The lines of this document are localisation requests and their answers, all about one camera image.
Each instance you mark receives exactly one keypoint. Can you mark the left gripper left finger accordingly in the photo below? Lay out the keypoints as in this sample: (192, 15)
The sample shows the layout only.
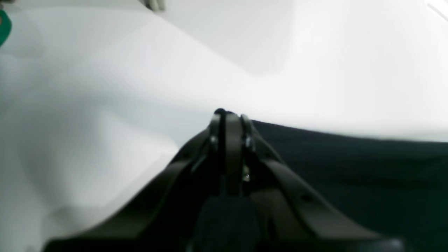
(163, 215)

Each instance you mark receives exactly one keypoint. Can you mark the black T-shirt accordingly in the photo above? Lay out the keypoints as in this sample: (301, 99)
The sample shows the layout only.
(390, 186)

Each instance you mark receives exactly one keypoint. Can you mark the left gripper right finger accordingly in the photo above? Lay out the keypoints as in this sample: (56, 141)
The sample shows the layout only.
(295, 218)

